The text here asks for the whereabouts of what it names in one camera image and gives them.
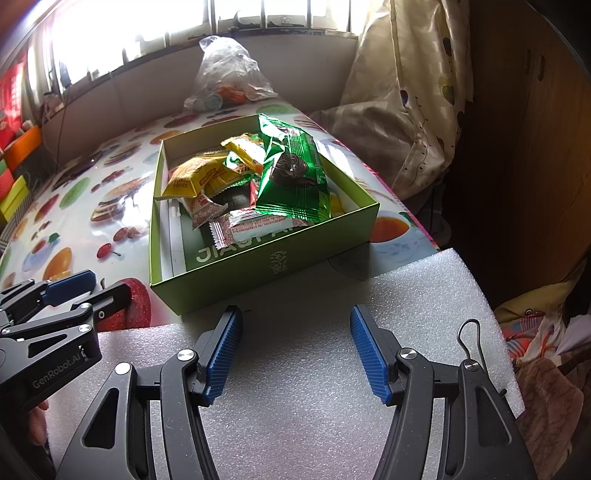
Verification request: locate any green cardboard box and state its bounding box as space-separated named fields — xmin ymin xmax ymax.
xmin=148 ymin=114 xmax=380 ymax=317

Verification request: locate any cream patterned curtain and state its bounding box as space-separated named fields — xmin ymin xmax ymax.
xmin=309 ymin=0 xmax=474 ymax=199

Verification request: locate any thin black cable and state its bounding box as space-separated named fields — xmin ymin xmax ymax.
xmin=44 ymin=85 xmax=65 ymax=153

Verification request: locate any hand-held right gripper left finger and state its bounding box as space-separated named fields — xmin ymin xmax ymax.
xmin=53 ymin=305 xmax=245 ymax=480

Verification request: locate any white red candy packet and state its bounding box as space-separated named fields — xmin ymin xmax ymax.
xmin=209 ymin=210 xmax=296 ymax=250

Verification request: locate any pink white candy packet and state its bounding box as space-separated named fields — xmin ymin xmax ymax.
xmin=187 ymin=194 xmax=229 ymax=232

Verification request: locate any metal wire hook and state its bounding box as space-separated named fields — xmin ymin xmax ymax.
xmin=456 ymin=319 xmax=485 ymax=365

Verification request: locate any person's left hand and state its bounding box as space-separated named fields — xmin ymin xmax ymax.
xmin=29 ymin=400 xmax=49 ymax=445

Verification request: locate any long gold snack packet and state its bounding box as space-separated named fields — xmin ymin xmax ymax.
xmin=221 ymin=134 xmax=266 ymax=174

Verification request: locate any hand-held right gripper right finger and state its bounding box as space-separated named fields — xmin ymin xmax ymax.
xmin=349 ymin=305 xmax=539 ymax=480

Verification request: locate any colourful patterned blanket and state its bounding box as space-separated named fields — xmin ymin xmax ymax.
xmin=492 ymin=263 xmax=591 ymax=480

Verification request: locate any orange box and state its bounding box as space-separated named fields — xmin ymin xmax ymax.
xmin=4 ymin=127 xmax=43 ymax=171

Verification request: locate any barred window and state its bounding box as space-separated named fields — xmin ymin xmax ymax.
xmin=28 ymin=0 xmax=370 ymax=88

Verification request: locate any white foam sheet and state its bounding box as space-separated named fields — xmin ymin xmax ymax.
xmin=44 ymin=247 xmax=527 ymax=480

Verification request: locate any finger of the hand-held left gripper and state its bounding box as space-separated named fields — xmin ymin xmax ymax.
xmin=0 ymin=271 xmax=98 ymax=319
xmin=0 ymin=281 xmax=133 ymax=343

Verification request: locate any yellow green box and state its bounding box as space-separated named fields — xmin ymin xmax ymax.
xmin=0 ymin=178 xmax=29 ymax=222

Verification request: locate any brown wooden wardrobe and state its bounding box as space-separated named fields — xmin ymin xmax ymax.
xmin=443 ymin=0 xmax=591 ymax=305

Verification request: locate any clear plastic bag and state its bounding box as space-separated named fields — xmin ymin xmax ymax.
xmin=185 ymin=36 xmax=279 ymax=112

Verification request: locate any yellow candy packet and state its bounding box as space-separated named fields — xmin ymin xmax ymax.
xmin=154 ymin=157 xmax=241 ymax=200

